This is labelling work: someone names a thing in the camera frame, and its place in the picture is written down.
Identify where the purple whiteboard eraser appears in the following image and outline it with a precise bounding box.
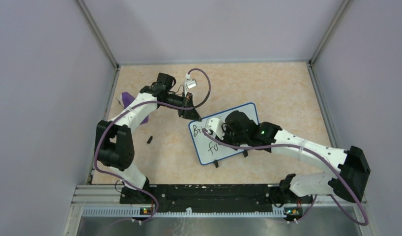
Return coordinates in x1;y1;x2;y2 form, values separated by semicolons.
117;92;156;128

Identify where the blue framed whiteboard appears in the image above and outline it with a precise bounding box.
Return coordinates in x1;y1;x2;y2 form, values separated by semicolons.
188;102;259;169

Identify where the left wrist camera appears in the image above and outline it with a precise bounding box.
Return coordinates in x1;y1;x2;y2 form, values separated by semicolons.
183;74;198;96

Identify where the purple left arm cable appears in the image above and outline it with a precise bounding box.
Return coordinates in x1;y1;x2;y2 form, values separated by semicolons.
92;68;212;225

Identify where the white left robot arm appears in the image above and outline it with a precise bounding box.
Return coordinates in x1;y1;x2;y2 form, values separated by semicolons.
95;73;201;203

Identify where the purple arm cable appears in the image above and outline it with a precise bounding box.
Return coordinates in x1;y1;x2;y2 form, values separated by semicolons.
202;128;370;227
92;68;212;225

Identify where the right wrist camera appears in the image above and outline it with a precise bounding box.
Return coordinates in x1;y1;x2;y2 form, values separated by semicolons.
205;118;225;140

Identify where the aluminium frame rail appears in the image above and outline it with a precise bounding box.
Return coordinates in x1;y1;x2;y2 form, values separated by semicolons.
64;184;379;236

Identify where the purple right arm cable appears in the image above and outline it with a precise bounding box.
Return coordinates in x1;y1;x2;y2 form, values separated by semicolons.
202;128;370;227

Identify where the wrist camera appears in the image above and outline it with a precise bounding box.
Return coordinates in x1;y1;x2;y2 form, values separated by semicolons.
183;74;198;96
205;118;225;140

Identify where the white slotted cable duct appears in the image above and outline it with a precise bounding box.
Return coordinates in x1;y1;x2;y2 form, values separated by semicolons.
82;206;286;218

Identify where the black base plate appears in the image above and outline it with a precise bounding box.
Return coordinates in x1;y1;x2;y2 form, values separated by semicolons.
119;184;312;213

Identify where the black marker cap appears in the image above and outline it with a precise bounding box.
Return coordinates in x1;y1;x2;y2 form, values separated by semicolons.
146;136;153;144

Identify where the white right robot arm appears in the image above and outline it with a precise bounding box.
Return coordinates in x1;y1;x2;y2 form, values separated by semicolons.
208;111;371;203

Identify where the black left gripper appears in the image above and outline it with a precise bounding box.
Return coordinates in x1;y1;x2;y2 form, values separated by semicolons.
161;91;201;121

